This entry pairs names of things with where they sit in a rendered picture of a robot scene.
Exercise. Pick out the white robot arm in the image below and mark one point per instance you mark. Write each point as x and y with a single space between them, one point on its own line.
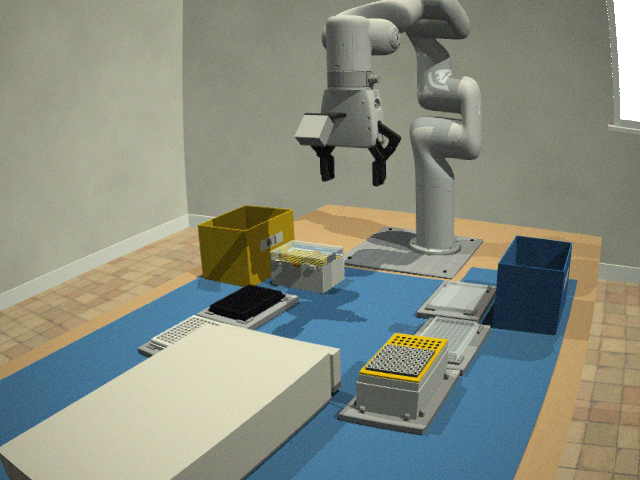
350 41

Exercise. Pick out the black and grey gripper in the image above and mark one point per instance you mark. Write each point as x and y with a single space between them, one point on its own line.
356 130

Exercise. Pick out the blue bench mat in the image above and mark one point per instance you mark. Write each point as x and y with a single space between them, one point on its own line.
480 432

